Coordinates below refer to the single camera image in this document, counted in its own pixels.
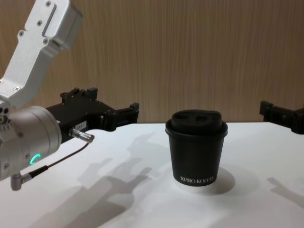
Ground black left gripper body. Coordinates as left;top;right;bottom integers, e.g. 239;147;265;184
46;87;113;144

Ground black plastic cup lid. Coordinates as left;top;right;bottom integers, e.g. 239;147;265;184
165;109;229;141

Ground black paper coffee cup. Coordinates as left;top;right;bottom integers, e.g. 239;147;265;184
167;133;226;194

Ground thin dark cable silver plugs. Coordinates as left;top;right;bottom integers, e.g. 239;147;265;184
10;128;95;191

